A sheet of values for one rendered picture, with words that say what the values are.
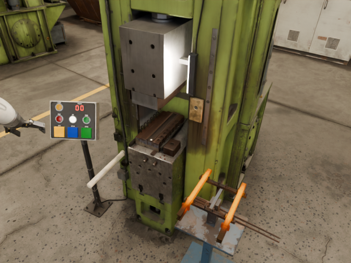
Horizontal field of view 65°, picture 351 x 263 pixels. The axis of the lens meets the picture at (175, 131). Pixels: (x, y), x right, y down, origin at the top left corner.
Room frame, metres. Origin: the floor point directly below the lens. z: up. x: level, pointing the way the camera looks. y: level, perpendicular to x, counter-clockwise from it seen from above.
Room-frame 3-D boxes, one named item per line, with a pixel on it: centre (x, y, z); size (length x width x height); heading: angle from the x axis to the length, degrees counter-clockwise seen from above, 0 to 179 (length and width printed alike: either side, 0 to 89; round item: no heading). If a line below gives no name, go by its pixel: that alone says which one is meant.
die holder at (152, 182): (1.72, 0.06, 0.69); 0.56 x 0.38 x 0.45; 153
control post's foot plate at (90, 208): (1.73, 0.74, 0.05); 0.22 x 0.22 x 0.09; 63
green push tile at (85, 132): (1.60, 0.65, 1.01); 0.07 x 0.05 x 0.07; 88
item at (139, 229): (1.51, 0.23, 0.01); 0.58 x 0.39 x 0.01; 63
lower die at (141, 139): (1.74, 0.11, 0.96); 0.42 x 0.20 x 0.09; 153
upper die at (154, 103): (1.74, 0.11, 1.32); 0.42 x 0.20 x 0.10; 153
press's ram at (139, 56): (1.72, 0.08, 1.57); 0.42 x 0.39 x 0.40; 153
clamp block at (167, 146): (1.52, 0.02, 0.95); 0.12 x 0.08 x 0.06; 153
